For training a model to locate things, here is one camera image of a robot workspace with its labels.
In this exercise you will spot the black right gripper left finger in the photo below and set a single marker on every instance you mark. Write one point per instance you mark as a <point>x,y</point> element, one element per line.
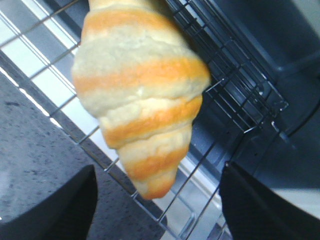
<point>66,214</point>

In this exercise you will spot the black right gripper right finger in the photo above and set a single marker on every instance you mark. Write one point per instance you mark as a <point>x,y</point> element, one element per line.
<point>253,212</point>

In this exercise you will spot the golden striped croissant bread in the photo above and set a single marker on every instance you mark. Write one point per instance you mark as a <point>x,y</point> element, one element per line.
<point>137,74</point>

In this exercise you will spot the cream Toshiba toaster oven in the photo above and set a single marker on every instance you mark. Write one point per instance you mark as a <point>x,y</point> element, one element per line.
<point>281,36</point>

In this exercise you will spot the metal wire oven rack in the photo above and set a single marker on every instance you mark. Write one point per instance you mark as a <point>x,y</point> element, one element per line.
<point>241,100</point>

